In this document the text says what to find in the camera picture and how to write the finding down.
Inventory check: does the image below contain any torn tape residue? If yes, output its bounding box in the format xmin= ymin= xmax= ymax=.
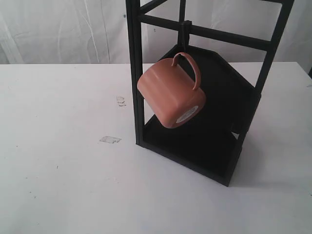
xmin=117 ymin=96 xmax=126 ymax=107

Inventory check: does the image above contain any clear tape piece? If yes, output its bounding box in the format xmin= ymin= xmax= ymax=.
xmin=99 ymin=136 xmax=121 ymax=144

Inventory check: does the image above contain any terracotta ceramic mug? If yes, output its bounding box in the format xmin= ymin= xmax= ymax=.
xmin=137 ymin=52 xmax=206 ymax=129

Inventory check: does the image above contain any black metal shelf rack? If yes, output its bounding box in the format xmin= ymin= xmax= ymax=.
xmin=126 ymin=0 xmax=293 ymax=186

